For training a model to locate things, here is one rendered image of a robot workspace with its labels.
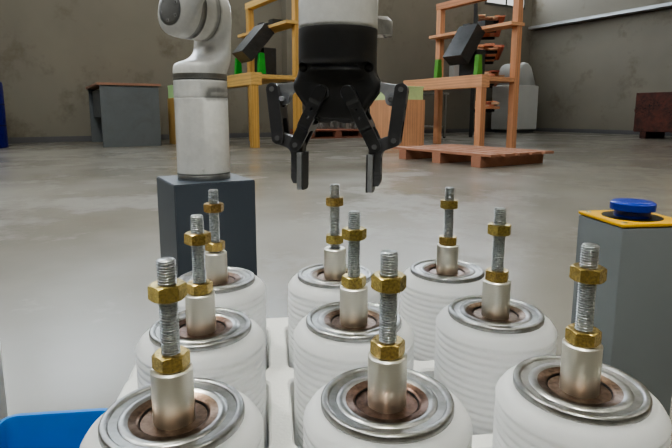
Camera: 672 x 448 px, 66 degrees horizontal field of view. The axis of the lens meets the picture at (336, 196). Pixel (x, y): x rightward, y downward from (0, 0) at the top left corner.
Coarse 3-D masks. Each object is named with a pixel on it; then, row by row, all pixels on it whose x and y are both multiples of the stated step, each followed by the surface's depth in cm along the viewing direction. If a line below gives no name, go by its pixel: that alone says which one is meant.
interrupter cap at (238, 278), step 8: (232, 272) 53; (240, 272) 53; (248, 272) 53; (184, 280) 51; (232, 280) 52; (240, 280) 51; (248, 280) 50; (216, 288) 49; (224, 288) 48; (232, 288) 48; (240, 288) 49
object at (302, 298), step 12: (288, 288) 52; (300, 288) 50; (312, 288) 50; (324, 288) 49; (288, 300) 52; (300, 300) 50; (312, 300) 49; (324, 300) 48; (336, 300) 48; (372, 300) 50; (288, 312) 53; (300, 312) 50; (288, 324) 53
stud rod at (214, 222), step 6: (210, 192) 50; (216, 192) 50; (210, 198) 50; (216, 198) 50; (210, 216) 50; (216, 216) 50; (210, 222) 50; (216, 222) 50; (210, 228) 50; (216, 228) 50; (216, 234) 50; (216, 240) 50; (210, 252) 51; (216, 252) 51
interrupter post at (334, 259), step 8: (328, 248) 52; (344, 248) 52; (328, 256) 52; (336, 256) 51; (344, 256) 52; (328, 264) 52; (336, 264) 52; (344, 264) 52; (328, 272) 52; (336, 272) 52; (344, 272) 52
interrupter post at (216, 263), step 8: (208, 256) 50; (216, 256) 50; (224, 256) 51; (208, 264) 50; (216, 264) 50; (224, 264) 51; (208, 272) 50; (216, 272) 50; (224, 272) 51; (216, 280) 50; (224, 280) 51
